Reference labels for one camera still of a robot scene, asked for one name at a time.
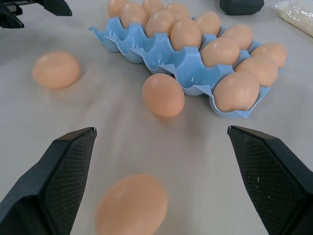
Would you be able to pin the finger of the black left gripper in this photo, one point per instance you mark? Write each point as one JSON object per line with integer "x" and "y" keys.
{"x": 8, "y": 19}
{"x": 57, "y": 7}

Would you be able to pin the clear bag of white grains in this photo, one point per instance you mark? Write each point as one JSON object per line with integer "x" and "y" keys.
{"x": 297, "y": 14}

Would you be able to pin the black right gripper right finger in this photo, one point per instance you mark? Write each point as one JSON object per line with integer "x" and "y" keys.
{"x": 276, "y": 181}

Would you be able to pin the black rounded case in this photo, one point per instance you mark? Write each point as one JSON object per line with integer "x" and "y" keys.
{"x": 240, "y": 7}

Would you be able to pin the brown egg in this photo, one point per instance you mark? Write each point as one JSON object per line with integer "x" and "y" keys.
{"x": 152, "y": 5}
{"x": 238, "y": 35}
{"x": 116, "y": 6}
{"x": 160, "y": 23}
{"x": 236, "y": 90}
{"x": 178, "y": 9}
{"x": 55, "y": 69}
{"x": 220, "y": 52}
{"x": 207, "y": 23}
{"x": 270, "y": 55}
{"x": 130, "y": 205}
{"x": 185, "y": 34}
{"x": 133, "y": 14}
{"x": 163, "y": 95}
{"x": 256, "y": 71}

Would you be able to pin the blue plastic egg tray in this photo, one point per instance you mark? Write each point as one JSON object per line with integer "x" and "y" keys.
{"x": 193, "y": 66}

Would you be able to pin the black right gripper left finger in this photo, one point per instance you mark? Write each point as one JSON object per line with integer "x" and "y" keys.
{"x": 36, "y": 191}

